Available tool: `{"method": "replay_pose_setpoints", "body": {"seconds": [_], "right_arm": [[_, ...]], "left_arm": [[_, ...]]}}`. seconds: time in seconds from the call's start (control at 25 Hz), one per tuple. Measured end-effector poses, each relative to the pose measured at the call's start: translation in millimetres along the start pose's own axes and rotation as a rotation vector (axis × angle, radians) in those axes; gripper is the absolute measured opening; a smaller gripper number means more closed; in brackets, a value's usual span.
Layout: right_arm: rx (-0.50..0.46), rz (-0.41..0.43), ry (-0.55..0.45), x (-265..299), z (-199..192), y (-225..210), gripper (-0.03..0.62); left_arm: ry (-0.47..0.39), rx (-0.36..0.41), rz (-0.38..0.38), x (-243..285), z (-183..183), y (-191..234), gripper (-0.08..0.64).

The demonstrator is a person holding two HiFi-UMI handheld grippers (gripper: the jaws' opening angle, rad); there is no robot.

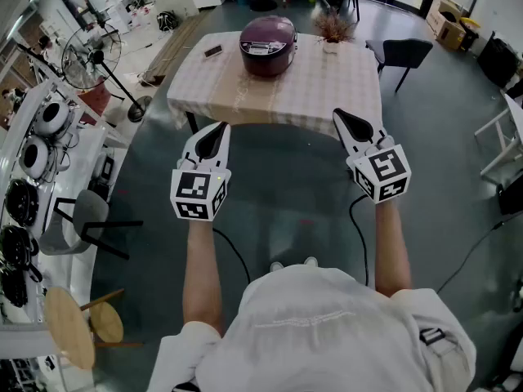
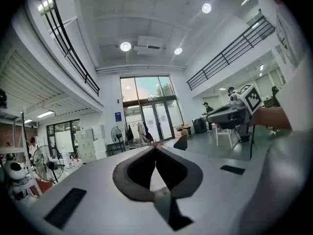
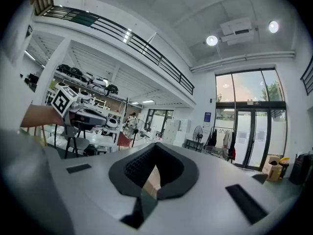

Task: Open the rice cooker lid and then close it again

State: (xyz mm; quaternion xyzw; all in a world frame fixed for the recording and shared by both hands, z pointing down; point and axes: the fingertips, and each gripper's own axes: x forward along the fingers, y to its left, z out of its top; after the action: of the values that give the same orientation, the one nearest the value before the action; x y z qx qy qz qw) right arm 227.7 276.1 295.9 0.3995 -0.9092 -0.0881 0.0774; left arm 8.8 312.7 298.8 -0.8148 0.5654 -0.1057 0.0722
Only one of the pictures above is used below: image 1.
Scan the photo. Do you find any black floor fan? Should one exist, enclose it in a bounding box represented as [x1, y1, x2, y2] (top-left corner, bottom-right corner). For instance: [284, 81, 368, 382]
[60, 22, 153, 123]

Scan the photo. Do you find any red chair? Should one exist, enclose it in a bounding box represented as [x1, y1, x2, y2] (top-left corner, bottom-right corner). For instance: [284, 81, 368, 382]
[76, 78, 112, 114]

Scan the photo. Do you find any person's white shirt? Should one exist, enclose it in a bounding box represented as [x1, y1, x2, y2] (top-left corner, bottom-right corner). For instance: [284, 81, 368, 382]
[146, 264, 478, 392]

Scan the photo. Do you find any potted dry plant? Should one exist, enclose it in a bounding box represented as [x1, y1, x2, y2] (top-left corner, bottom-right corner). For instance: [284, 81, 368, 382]
[313, 9, 356, 55]

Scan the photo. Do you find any white shelf counter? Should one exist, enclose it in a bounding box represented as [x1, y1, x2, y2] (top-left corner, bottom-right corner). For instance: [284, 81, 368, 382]
[0, 78, 110, 326]

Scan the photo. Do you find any table with checked cloth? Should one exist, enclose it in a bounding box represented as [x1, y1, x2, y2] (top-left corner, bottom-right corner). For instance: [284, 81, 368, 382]
[166, 31, 384, 140]

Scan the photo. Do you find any black bin with yellow lid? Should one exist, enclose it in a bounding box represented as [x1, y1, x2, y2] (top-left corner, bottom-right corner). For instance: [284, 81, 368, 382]
[459, 16, 481, 52]

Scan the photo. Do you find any grey chair with black legs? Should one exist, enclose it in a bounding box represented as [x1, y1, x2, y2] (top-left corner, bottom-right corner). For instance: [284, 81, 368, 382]
[38, 189, 144, 261]

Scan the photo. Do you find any purple rice cooker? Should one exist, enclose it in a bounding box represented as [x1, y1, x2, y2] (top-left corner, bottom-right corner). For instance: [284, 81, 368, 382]
[239, 15, 298, 78]

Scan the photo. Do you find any white round appliance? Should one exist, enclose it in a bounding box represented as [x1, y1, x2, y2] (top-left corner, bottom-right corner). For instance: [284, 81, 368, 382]
[38, 100, 71, 139]
[20, 135, 51, 180]

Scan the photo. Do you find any person's right forearm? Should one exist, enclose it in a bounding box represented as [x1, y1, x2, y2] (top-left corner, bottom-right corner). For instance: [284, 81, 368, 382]
[373, 199, 412, 300]

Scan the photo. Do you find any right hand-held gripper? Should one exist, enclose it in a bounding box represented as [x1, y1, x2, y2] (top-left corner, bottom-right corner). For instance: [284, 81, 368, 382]
[333, 109, 412, 206]

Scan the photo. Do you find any black strap buckle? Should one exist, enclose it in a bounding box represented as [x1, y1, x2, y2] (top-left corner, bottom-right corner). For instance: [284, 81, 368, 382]
[418, 327, 446, 346]

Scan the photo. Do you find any thin black floor cable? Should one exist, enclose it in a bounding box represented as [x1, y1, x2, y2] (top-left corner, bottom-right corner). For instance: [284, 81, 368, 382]
[436, 210, 523, 294]

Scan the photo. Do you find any large round wooden stool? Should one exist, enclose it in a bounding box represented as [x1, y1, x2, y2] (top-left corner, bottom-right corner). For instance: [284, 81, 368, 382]
[43, 287, 126, 371]

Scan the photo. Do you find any black box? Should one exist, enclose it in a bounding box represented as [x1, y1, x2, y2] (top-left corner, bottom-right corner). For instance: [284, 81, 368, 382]
[496, 172, 523, 216]

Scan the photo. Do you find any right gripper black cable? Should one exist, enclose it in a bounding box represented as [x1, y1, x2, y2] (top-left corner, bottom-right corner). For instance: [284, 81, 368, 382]
[348, 194, 371, 288]

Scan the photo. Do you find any large black bag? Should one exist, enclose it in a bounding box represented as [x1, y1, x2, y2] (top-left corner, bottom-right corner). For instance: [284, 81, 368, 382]
[476, 30, 523, 90]

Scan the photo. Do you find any person's left forearm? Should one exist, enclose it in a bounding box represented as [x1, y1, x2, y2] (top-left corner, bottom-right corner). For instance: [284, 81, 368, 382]
[182, 217, 226, 336]

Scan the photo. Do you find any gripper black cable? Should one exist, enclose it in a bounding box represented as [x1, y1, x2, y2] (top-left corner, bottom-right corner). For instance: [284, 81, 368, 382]
[212, 227, 252, 286]
[348, 194, 371, 288]

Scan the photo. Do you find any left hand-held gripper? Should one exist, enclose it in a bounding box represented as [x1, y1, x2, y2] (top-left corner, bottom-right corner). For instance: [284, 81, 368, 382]
[170, 121, 232, 222]

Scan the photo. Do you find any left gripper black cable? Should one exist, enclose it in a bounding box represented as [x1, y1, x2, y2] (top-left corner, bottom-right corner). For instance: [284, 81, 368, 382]
[212, 227, 252, 286]

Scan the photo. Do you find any small round wooden stool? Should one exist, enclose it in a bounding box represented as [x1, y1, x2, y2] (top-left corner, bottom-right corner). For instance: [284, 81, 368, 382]
[88, 300, 145, 349]

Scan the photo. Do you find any black round appliance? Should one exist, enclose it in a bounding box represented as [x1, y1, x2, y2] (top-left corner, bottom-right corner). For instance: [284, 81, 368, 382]
[0, 265, 29, 309]
[0, 225, 40, 268]
[4, 179, 40, 227]

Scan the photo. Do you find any white chair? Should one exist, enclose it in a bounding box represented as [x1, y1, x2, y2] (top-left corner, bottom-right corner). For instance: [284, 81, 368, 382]
[473, 91, 523, 180]

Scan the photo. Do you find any open cardboard box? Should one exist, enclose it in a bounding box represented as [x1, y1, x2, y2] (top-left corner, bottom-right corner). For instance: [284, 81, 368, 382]
[426, 0, 469, 51]

